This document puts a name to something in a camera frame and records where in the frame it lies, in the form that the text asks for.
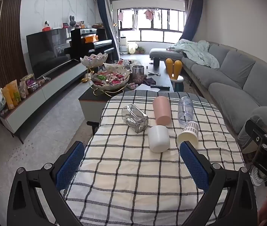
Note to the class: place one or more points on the potted plant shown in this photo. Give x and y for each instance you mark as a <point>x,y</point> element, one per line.
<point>140,50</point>

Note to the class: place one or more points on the cream patterned cup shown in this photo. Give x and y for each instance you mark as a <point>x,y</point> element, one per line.
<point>188,134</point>

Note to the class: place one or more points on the black upright piano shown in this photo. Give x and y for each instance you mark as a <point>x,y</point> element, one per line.
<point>100,44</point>

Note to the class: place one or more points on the large pink hanging garment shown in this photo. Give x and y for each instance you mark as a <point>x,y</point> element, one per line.
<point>149,14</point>

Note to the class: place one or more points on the rabbit figure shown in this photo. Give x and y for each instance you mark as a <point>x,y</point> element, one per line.
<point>72,21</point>

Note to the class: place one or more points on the orange box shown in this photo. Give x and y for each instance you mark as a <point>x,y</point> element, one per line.
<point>91,39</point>

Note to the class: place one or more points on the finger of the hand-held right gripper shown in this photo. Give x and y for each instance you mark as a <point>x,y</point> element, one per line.
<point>257,134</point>

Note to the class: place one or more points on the clear glass cup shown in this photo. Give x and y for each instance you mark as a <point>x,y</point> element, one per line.
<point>135,120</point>

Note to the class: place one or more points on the white shoe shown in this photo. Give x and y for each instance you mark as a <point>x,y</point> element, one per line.
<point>259,176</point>

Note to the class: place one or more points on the light green blanket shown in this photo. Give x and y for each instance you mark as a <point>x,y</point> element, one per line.
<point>199,51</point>

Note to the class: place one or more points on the dark coffee table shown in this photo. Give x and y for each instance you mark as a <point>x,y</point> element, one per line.
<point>88,97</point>

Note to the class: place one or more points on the blue curtain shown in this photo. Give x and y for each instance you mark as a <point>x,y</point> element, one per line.
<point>193,16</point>
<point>105,16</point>

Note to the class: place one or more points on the pink cup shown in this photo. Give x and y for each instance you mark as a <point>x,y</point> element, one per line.
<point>161,110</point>

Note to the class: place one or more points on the tiered white snack bowl stand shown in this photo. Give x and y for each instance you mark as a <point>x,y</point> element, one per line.
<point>109,84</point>

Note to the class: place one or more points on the white paper sheet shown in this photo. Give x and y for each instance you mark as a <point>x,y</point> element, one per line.
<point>147,88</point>

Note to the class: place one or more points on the white appliance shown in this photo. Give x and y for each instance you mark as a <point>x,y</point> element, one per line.
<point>123,46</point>

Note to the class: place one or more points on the red box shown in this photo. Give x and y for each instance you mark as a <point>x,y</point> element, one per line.
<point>46,29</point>

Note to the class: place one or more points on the row of snack packets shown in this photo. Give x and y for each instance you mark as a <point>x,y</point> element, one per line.
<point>13,91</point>

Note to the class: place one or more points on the white hanging garment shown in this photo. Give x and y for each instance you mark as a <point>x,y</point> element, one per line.
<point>135,22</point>

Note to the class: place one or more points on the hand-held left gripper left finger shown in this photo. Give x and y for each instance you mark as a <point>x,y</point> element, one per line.
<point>71,167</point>

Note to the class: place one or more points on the black cup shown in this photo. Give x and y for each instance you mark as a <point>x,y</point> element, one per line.
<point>156,62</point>

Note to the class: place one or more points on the yellow rabbit ear stool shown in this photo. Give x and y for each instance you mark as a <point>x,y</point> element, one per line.
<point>178,68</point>

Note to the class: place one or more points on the checked tablecloth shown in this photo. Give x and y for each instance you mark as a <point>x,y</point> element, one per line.
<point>128,169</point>

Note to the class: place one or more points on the glass jar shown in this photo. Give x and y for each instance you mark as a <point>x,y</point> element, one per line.
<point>138,75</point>

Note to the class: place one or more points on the white cup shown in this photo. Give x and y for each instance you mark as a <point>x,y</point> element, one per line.
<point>158,139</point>

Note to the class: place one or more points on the small pink hanging garment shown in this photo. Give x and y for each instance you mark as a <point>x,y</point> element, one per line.
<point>120,16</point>

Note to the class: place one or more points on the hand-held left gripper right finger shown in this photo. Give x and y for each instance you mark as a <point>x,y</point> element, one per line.
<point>193,167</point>

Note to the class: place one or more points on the flat screen television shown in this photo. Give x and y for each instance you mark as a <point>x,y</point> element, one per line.
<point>48,51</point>

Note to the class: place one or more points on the black remote control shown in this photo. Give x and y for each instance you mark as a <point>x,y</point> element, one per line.
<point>160,86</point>

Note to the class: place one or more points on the grey television cabinet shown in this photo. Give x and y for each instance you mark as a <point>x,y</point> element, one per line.
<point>53,87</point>

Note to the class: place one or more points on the window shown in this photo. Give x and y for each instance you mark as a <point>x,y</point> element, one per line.
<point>161,30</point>

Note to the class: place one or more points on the grey sofa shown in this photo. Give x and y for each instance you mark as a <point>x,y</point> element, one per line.
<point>230,80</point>

